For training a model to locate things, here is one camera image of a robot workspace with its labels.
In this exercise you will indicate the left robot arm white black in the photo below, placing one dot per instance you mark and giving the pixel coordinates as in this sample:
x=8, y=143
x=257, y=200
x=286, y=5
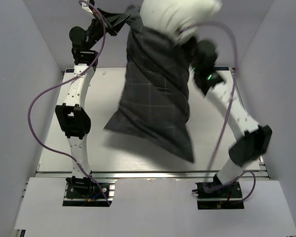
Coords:
x=72, y=118

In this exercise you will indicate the dark grey checked pillowcase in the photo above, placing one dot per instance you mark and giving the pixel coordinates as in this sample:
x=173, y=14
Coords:
x=154, y=102

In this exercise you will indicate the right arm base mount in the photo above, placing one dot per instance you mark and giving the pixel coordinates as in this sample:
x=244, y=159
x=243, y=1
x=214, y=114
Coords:
x=229, y=198

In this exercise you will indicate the white pillow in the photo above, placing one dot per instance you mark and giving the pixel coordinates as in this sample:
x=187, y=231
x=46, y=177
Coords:
x=177, y=19

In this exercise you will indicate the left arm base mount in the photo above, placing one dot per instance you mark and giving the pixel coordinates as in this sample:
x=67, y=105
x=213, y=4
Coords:
x=83, y=192

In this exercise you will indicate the blue label sticker right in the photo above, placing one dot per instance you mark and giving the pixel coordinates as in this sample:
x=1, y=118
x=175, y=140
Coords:
x=221, y=68

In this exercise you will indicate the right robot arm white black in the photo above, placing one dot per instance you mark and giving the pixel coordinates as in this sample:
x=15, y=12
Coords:
x=252, y=139

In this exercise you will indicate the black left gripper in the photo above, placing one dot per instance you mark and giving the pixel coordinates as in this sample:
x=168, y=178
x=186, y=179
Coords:
x=111, y=19

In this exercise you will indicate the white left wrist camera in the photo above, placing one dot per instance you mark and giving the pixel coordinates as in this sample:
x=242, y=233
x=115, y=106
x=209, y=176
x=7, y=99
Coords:
x=87, y=5

